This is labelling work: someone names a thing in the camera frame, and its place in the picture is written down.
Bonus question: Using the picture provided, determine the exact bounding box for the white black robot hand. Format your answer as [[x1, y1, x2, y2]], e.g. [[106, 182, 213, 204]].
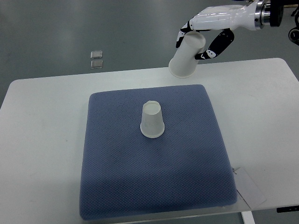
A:
[[176, 0, 263, 60]]

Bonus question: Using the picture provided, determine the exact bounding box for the white paper cup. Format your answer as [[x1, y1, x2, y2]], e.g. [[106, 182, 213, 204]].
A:
[[140, 100, 165, 138], [168, 32, 206, 78]]

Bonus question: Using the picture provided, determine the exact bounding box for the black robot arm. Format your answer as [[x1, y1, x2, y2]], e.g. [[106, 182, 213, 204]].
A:
[[254, 0, 299, 45]]

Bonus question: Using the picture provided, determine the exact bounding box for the black stand in background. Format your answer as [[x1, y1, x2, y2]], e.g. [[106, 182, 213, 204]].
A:
[[291, 7, 299, 16]]

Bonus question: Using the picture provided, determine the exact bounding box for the white paper cup on cushion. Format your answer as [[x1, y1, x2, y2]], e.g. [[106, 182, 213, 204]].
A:
[[140, 100, 165, 138]]

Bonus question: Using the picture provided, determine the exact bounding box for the upper metal floor plate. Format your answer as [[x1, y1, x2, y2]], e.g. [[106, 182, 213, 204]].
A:
[[90, 50, 103, 59]]

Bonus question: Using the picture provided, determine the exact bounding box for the white paper tag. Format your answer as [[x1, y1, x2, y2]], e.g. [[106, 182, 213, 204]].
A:
[[233, 168, 267, 209]]

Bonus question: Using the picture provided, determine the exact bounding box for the blue fabric cushion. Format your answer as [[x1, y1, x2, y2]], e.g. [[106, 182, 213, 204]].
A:
[[79, 84, 237, 220]]

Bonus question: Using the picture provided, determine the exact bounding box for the white table leg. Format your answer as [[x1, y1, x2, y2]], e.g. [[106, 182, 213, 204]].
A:
[[241, 211, 255, 224]]

